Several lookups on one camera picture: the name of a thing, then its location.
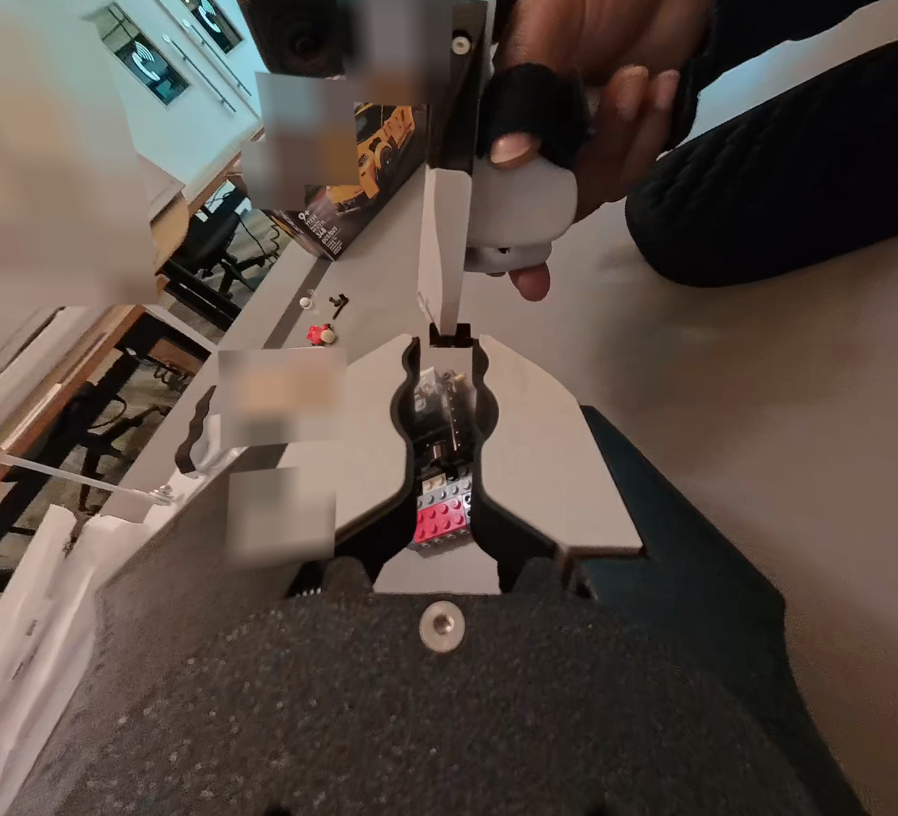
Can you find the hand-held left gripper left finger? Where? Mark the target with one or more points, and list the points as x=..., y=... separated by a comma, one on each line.
x=372, y=423

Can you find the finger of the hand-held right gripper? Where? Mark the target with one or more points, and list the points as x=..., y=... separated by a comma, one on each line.
x=445, y=241
x=200, y=423

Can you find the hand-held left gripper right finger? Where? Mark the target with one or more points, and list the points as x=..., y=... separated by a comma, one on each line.
x=547, y=465

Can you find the multicoloured toy brick model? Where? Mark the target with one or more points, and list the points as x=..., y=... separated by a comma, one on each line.
x=445, y=479

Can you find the person's right hand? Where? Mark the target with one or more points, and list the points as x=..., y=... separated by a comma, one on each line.
x=617, y=23

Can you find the black toy car box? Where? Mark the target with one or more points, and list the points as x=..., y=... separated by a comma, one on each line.
x=382, y=149

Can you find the small red toy piece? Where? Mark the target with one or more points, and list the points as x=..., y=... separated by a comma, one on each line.
x=321, y=335

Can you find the black office chair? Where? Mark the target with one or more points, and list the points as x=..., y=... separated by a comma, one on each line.
x=214, y=248
x=98, y=437

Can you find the black angled toy piece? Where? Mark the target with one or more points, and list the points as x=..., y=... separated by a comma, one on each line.
x=339, y=305

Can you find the clear plastic rod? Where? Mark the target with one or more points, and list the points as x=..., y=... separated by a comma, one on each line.
x=84, y=479

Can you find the wooden office table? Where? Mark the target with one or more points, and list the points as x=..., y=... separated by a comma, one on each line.
x=203, y=188
x=77, y=381

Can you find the phone booth window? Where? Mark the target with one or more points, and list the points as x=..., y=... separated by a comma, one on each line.
x=144, y=55
x=207, y=13

